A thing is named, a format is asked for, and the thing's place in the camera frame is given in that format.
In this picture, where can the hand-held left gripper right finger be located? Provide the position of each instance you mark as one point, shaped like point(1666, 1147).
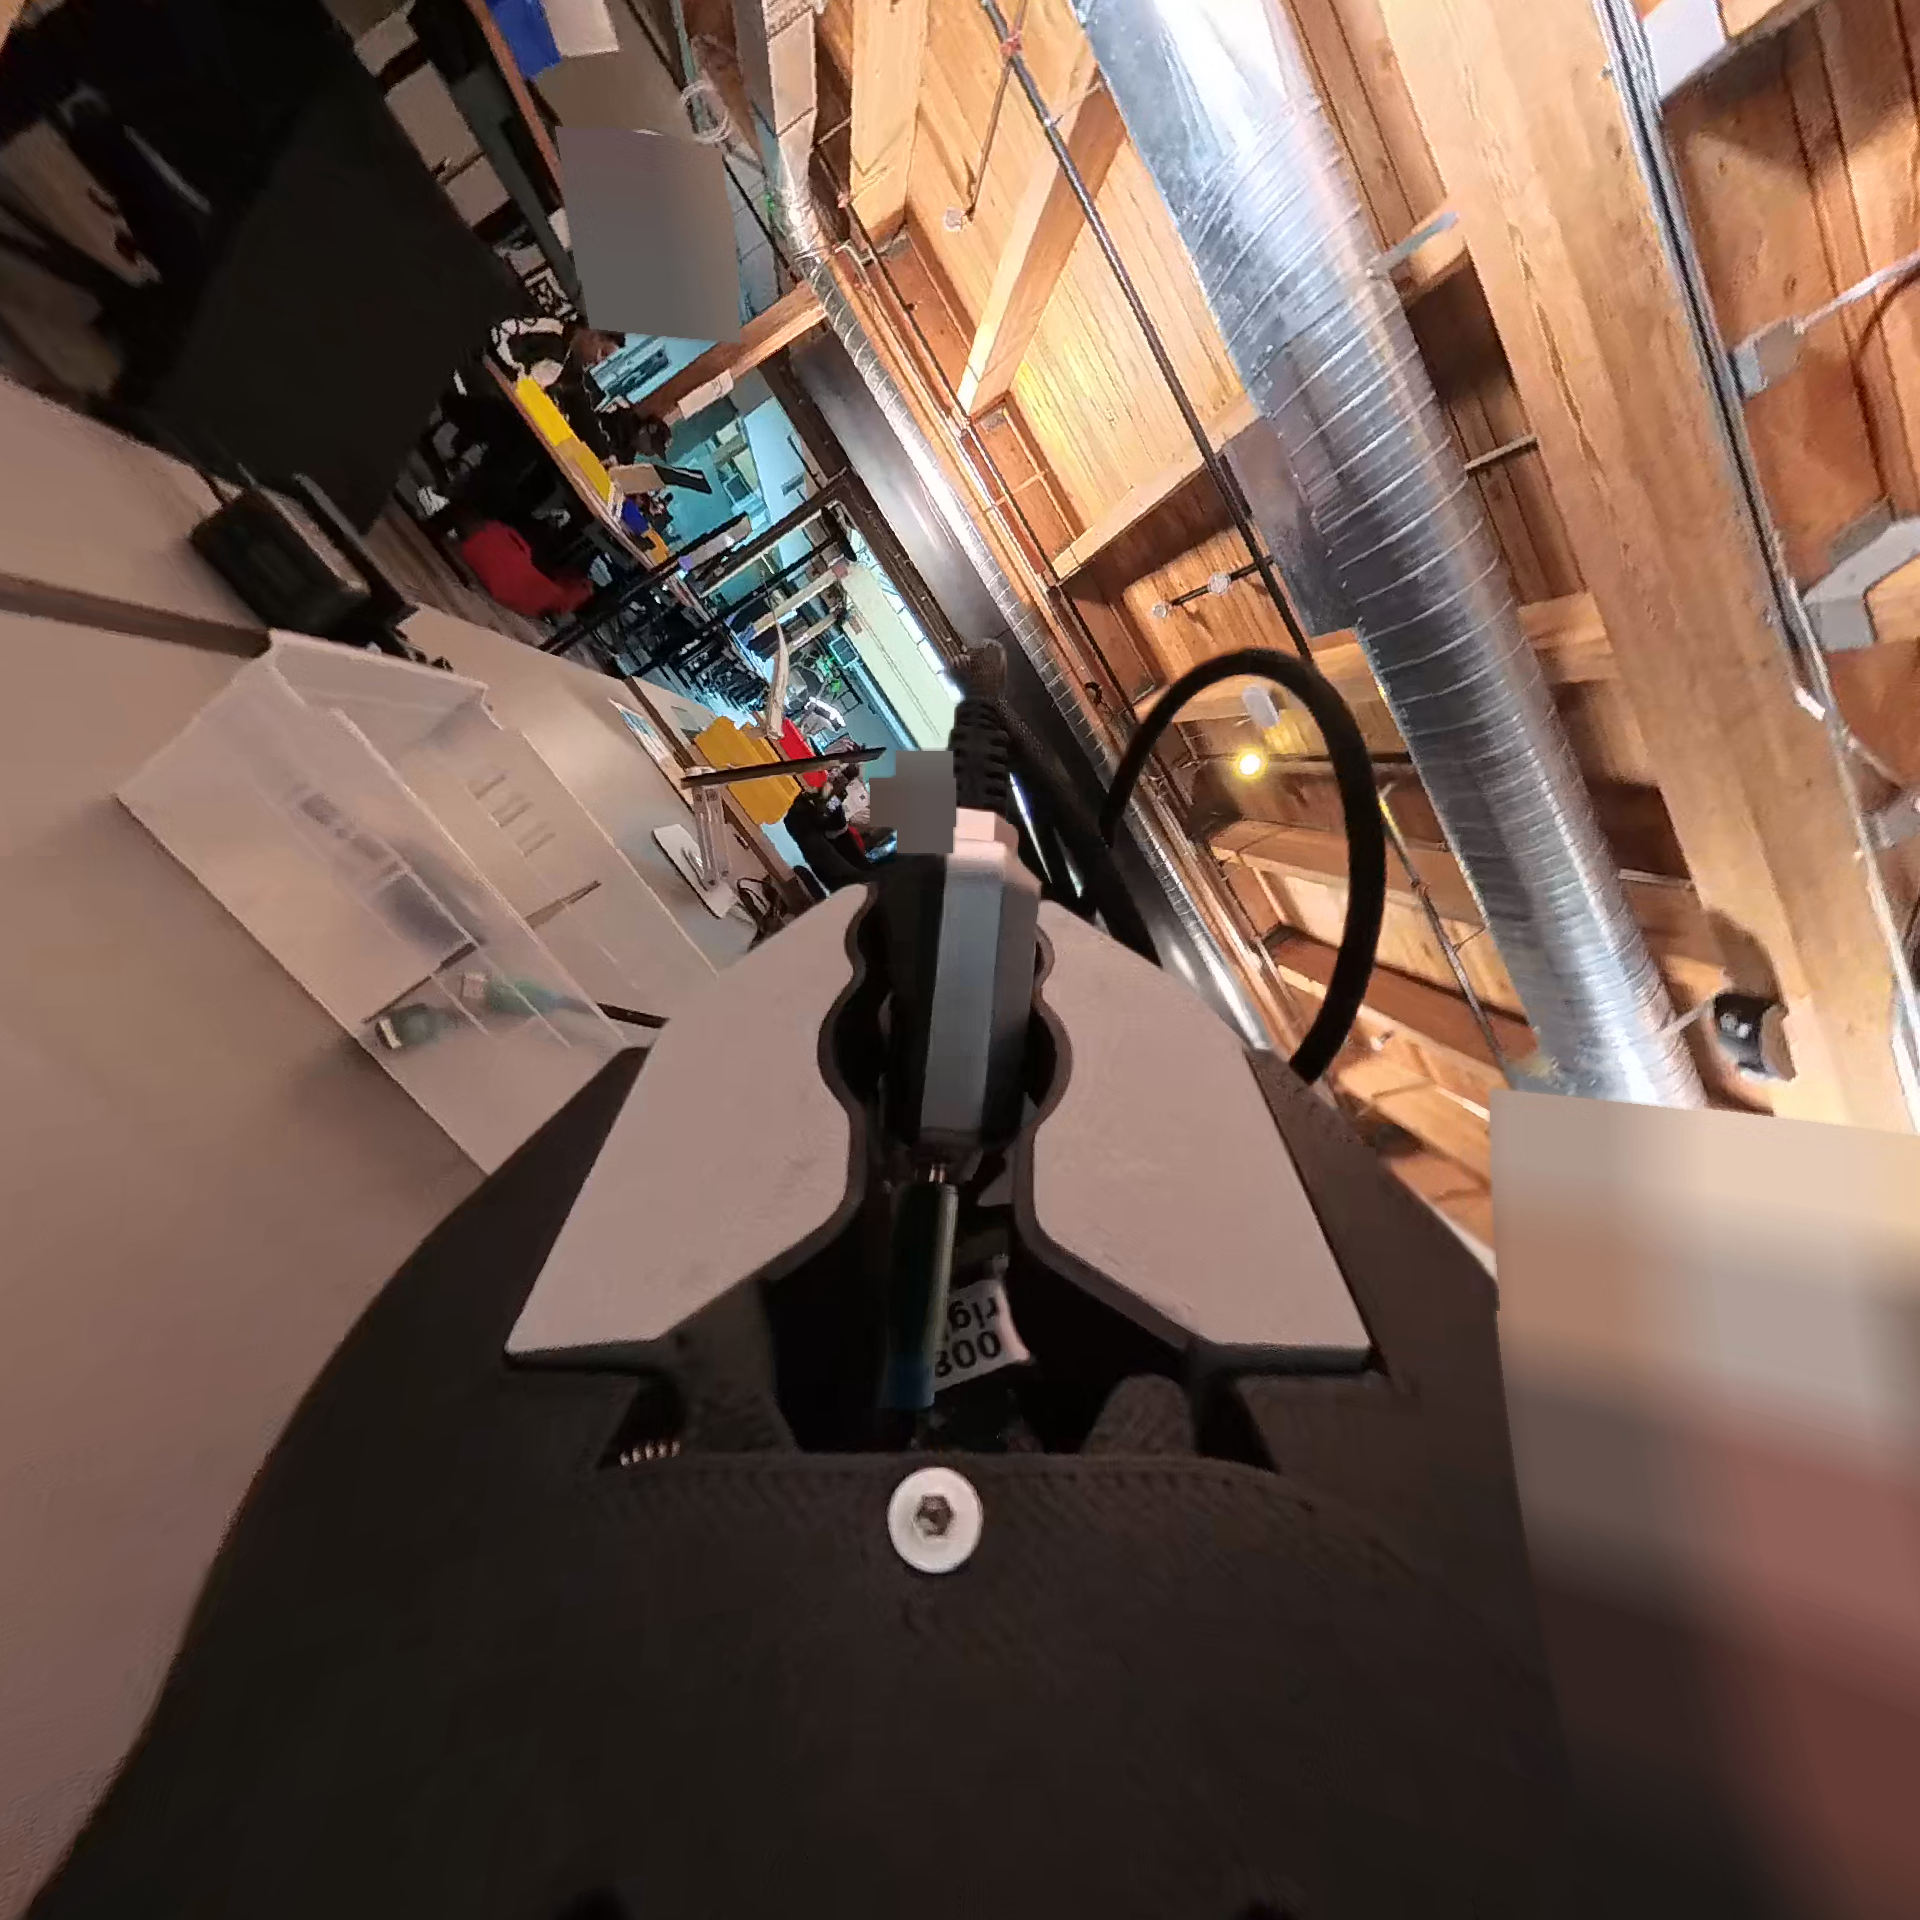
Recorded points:
point(1185, 1186)

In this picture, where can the blue storage bin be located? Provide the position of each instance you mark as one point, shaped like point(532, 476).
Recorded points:
point(523, 32)

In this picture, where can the black power adapter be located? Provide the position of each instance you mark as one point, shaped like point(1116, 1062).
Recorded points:
point(285, 563)

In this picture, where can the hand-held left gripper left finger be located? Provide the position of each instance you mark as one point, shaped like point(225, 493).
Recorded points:
point(705, 1169)

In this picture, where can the red storage bin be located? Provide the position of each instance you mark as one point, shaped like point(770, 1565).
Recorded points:
point(517, 571)

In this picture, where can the silver ceiling ductwork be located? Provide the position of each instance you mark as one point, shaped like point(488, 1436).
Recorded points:
point(1349, 449)

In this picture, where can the silver black hdmi switch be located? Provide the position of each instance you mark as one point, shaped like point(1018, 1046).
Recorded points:
point(975, 991)

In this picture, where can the clear plastic bin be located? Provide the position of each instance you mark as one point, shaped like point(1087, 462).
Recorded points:
point(300, 841)

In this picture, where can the yellow storage bin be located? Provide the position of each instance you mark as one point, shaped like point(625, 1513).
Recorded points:
point(563, 434)

